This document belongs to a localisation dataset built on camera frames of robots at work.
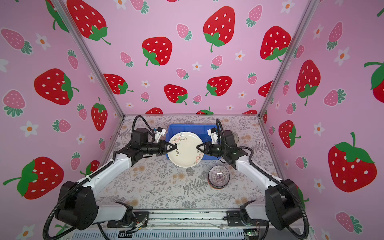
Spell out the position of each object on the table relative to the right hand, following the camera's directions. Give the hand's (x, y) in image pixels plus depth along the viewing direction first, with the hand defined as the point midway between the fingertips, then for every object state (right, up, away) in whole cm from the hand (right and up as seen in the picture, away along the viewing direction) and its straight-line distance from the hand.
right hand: (196, 147), depth 79 cm
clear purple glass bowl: (+13, -17, +3) cm, 21 cm away
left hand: (-10, 0, -2) cm, 11 cm away
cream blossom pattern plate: (-5, -4, -1) cm, 6 cm away
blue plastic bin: (+3, +9, +29) cm, 30 cm away
